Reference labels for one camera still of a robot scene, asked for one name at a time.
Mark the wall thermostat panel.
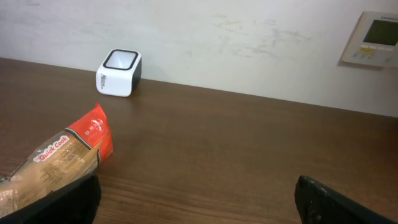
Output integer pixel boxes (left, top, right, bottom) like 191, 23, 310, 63
341, 11, 397, 68

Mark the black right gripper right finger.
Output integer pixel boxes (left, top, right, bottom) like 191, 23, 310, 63
294, 175, 397, 224

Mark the spaghetti pasta package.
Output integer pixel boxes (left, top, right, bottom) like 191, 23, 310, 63
1, 104, 113, 217

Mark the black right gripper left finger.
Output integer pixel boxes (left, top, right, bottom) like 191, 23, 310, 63
1, 174, 101, 224

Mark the white barcode scanner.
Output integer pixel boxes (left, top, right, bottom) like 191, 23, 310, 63
96, 49, 142, 97

